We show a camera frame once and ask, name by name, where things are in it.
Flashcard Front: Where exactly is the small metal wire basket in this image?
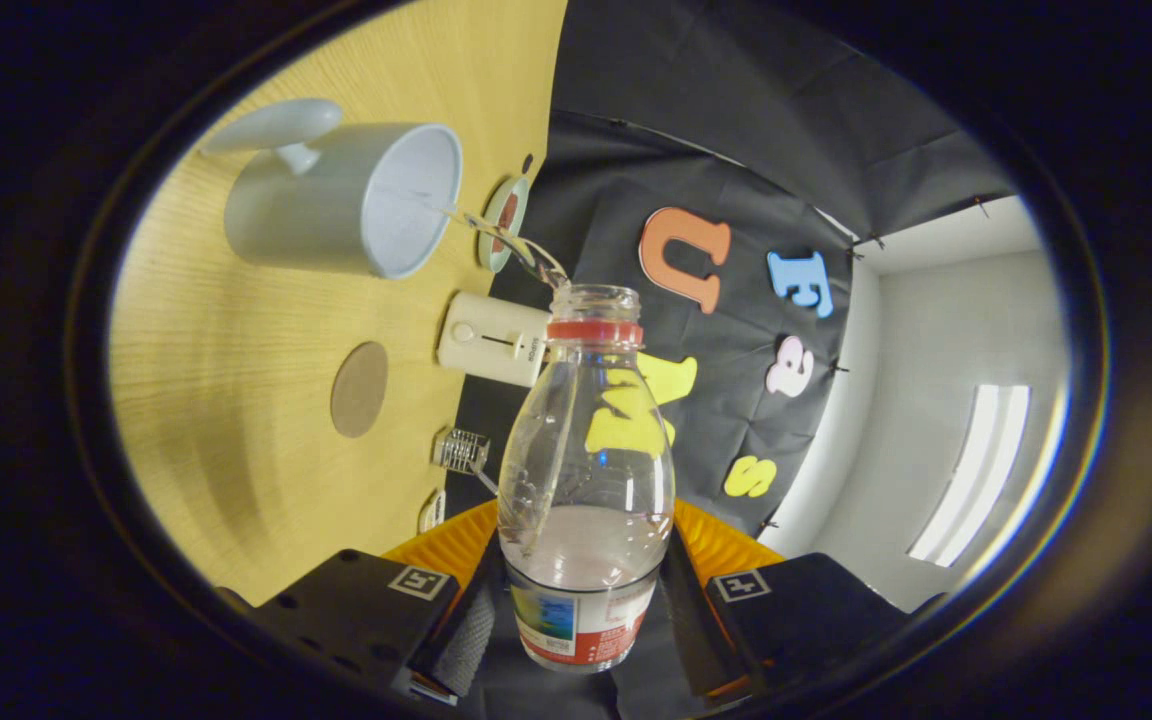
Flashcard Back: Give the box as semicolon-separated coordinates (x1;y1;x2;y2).
433;428;492;475

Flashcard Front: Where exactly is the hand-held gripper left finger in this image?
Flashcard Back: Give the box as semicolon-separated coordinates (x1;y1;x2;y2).
256;498;503;701

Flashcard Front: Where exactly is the white cup with handle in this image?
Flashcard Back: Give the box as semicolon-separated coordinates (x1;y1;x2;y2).
198;97;464;281

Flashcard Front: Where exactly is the wooden table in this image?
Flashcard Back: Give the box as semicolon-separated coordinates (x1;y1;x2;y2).
108;0;569;606

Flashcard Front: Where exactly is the long ceiling light panel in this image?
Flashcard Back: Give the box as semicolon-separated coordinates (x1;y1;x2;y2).
906;383;1032;567

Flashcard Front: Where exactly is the white toaster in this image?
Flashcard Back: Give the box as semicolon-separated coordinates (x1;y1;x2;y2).
436;290;552;389

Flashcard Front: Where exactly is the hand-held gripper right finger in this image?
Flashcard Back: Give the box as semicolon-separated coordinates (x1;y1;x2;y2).
664;497;942;701

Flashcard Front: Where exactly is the pale green plate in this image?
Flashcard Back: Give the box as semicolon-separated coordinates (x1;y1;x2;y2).
476;175;530;274

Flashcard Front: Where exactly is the round brown coaster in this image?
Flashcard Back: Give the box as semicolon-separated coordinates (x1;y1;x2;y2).
329;341;390;439

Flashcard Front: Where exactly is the clear juice bottle red collar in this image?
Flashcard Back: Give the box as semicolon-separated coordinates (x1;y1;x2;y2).
496;283;678;673

